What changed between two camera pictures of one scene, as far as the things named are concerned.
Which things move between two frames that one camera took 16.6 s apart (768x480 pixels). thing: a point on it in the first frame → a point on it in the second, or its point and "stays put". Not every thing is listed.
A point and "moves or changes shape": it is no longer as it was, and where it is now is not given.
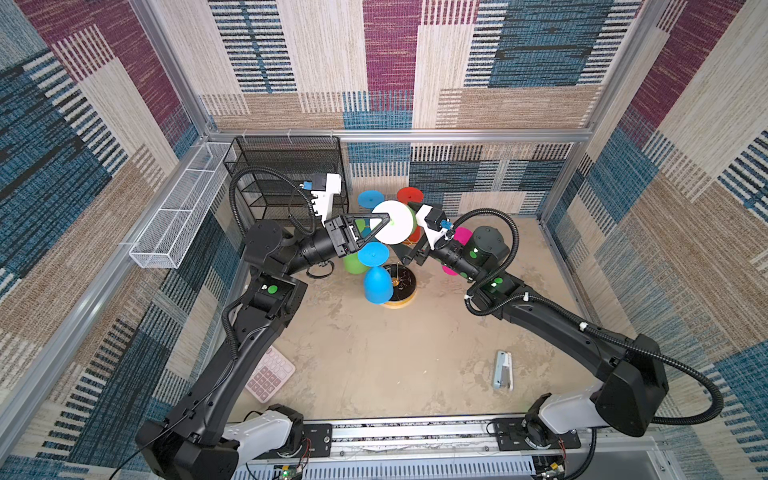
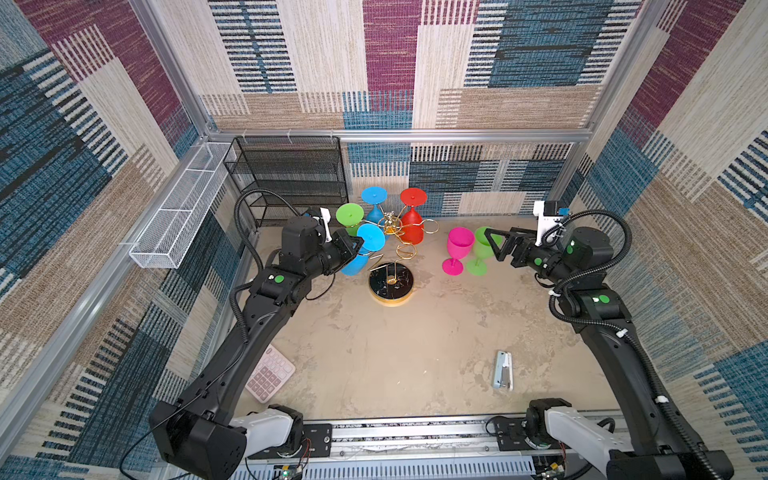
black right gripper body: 422,249 → 530,255
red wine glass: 411,194 stays put
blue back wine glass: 370,198 stays put
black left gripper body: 337,241 stays put
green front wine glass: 400,227 moves or changes shape
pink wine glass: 462,235 stays put
